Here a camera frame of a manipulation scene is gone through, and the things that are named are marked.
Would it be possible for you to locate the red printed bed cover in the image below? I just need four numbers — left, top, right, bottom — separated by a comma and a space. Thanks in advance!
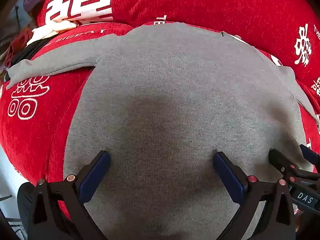
0, 21, 320, 222

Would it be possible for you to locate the red printed folded quilt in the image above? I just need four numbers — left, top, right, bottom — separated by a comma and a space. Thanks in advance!
32, 0, 320, 90

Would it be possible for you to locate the black cloth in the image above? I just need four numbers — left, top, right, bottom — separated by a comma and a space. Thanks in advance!
9, 39, 52, 67

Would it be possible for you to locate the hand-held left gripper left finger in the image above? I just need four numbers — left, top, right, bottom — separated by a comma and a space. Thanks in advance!
27, 150, 112, 240

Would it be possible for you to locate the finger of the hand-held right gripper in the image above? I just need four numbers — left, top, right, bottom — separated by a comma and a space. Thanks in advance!
299, 144, 320, 167
268, 149, 320, 183

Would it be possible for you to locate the cream cloth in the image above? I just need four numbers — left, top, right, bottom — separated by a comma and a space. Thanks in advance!
26, 20, 78, 46

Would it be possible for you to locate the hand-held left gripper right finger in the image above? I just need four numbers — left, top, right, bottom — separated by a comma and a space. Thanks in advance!
213, 151, 297, 240

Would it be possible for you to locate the pile of mixed clothes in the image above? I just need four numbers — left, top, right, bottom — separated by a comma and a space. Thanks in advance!
0, 0, 46, 68

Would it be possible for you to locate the grey knit sweater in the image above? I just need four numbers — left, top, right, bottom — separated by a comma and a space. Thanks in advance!
5, 22, 320, 240

